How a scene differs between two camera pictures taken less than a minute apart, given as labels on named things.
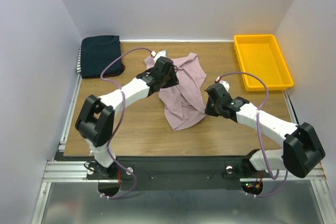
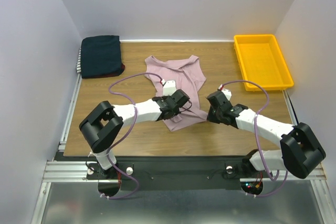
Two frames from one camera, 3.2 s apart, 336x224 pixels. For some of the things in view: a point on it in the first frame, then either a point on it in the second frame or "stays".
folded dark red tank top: x=113 y=75 stays
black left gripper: x=174 y=80 -> x=164 y=97
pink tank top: x=182 y=103 stays
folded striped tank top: x=79 y=62 stays
